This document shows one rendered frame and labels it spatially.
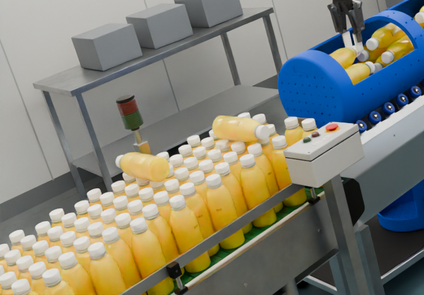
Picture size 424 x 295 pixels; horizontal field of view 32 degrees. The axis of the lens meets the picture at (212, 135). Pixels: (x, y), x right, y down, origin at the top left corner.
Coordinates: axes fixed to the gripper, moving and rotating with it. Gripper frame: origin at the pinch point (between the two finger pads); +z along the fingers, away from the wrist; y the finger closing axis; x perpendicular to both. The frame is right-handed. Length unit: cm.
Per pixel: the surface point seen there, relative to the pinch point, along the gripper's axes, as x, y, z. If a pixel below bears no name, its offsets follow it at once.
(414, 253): -31, 21, 104
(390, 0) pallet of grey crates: -321, 246, 71
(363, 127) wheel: 16.1, -11.1, 23.2
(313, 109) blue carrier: 25.3, -0.5, 13.6
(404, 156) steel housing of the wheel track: 0.7, -12.0, 40.7
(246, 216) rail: 77, -20, 22
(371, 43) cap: -8.0, -0.5, 3.2
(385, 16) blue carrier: -15.6, -2.6, -4.1
